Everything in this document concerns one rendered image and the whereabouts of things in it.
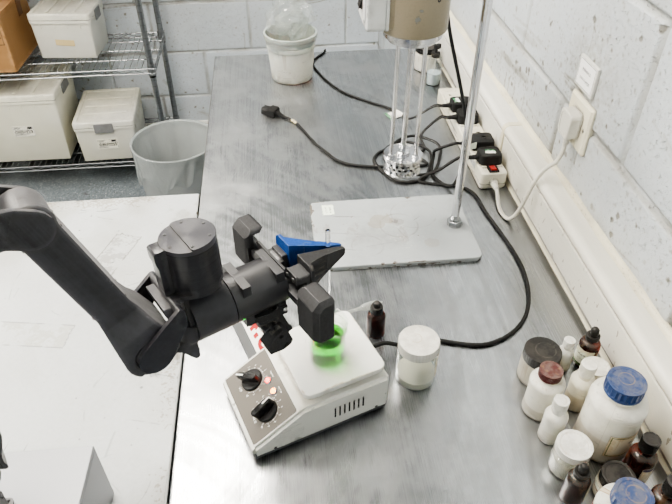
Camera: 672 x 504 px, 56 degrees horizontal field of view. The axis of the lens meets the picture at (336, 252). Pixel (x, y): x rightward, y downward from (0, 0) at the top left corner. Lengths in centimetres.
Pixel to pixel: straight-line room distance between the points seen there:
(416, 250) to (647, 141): 42
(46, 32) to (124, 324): 239
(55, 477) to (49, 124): 236
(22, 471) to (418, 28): 76
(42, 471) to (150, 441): 17
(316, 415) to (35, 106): 236
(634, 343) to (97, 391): 76
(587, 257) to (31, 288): 92
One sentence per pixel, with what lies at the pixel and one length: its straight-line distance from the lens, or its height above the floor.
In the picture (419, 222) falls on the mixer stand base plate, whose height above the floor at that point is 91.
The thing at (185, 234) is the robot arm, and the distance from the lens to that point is 63.
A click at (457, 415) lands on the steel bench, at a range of 93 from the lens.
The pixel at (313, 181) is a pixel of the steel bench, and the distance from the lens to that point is 134.
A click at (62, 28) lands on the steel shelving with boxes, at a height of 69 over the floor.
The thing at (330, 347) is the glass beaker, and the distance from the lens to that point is 81.
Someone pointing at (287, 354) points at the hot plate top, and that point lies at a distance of 87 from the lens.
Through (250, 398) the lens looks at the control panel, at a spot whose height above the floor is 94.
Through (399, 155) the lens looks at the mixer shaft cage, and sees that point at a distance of 110.
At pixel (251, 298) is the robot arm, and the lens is 68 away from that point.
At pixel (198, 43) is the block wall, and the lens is 318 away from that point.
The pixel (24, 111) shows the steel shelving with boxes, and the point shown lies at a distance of 303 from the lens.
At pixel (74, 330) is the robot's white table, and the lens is 110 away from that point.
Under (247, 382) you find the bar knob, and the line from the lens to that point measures 89.
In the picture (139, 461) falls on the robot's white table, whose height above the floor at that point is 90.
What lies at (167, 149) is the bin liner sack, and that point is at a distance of 268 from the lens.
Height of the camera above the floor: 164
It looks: 40 degrees down
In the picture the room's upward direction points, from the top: straight up
